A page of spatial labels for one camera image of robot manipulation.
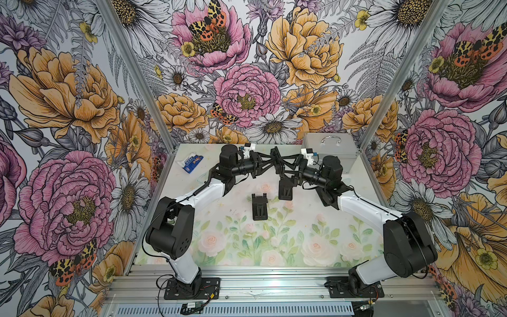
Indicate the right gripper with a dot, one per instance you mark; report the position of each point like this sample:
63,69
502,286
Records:
299,160

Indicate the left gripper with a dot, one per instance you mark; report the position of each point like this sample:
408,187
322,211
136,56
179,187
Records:
258,169

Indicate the phone stand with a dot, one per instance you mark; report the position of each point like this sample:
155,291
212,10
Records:
286,186
259,207
277,161

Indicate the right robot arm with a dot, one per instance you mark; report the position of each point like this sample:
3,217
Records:
408,246

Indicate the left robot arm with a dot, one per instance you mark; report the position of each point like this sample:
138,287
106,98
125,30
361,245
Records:
171,230

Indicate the silver metal case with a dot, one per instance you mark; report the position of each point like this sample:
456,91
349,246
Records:
341,145

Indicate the blue white packet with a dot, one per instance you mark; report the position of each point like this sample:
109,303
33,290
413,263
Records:
190,163

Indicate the small circuit board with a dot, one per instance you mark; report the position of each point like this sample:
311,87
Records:
191,308

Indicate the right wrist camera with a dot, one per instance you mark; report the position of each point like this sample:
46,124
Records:
308,153

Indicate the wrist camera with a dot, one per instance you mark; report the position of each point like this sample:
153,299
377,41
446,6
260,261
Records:
246,149
308,153

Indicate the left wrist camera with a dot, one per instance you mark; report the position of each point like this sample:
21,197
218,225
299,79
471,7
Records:
246,149

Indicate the aluminium front rail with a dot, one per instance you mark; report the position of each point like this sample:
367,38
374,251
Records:
263,284

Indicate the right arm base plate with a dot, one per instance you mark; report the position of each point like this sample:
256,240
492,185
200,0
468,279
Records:
341,287

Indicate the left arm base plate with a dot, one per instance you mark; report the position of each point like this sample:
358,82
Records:
203,288

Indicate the right aluminium post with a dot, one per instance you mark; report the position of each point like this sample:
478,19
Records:
424,33

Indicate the aluminium post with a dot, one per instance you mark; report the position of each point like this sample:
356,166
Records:
424,33
118,34

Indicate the left aluminium post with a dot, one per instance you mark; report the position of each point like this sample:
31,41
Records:
118,34

